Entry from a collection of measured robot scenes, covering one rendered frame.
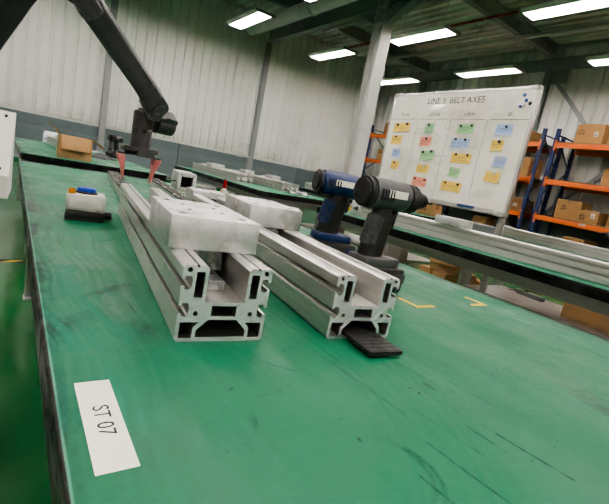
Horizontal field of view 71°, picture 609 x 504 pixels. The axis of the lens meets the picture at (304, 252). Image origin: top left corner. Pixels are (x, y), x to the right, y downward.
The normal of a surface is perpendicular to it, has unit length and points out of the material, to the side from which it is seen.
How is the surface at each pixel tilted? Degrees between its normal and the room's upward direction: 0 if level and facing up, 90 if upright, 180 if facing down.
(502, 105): 90
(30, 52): 90
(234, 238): 90
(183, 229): 90
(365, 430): 0
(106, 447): 0
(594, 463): 0
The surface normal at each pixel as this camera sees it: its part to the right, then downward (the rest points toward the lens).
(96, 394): 0.19, -0.97
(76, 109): 0.55, 0.26
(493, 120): -0.81, -0.05
